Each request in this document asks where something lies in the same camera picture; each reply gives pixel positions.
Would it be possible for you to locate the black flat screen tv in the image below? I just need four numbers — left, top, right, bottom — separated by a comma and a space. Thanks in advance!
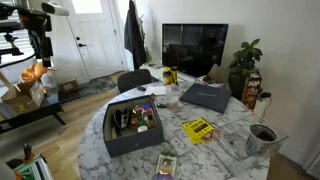
162, 23, 229, 77

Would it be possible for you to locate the white and purple food pouch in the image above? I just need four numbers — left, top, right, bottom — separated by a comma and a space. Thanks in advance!
153, 152, 177, 180

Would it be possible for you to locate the dark blue flat box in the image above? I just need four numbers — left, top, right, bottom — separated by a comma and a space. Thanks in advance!
180, 84, 231, 113

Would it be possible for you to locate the yellow vitamin bottle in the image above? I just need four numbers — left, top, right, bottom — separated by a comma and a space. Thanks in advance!
163, 68, 172, 85

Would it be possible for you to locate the silver metal can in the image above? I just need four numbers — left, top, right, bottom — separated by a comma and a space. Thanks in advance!
246, 124, 277, 155

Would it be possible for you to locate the orange red game box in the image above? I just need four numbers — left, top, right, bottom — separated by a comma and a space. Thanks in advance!
241, 71, 262, 112

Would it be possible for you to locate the dark hanging coat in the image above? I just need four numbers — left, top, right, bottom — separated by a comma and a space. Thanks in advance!
124, 0, 146, 70

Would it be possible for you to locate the white pill bottle blue cap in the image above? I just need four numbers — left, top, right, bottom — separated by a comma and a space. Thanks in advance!
142, 104, 151, 113

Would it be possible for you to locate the dark grey chair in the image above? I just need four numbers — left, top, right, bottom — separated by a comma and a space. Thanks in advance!
117, 69, 152, 93

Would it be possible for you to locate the potted green plant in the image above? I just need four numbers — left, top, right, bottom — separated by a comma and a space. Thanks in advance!
228, 39, 263, 100

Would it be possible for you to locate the white paper napkin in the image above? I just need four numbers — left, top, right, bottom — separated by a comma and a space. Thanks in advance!
145, 86, 166, 96

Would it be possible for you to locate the clear plastic cup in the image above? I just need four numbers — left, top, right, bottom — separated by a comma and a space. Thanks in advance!
166, 85, 180, 109

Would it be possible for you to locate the yellow paper packet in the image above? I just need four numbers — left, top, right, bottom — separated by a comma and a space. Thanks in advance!
182, 118, 215, 144

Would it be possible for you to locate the black remote control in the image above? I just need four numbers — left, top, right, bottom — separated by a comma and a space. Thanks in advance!
136, 86, 146, 91

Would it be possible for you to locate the orange plush toy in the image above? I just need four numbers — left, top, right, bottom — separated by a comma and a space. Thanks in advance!
20, 62, 55, 83

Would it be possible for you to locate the cardboard box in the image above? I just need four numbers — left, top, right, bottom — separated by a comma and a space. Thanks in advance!
1, 81, 45, 115

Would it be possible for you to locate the green bottle red cap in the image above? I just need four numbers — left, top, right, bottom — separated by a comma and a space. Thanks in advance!
134, 107, 143, 121

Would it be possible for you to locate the black camera tripod rig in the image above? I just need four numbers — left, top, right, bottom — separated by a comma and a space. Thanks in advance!
0, 0, 69, 67

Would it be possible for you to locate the dark blue open box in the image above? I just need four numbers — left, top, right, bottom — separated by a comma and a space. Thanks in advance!
103, 96, 164, 158

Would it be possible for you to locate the white front door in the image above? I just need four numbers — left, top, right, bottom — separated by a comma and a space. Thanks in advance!
61, 0, 124, 79

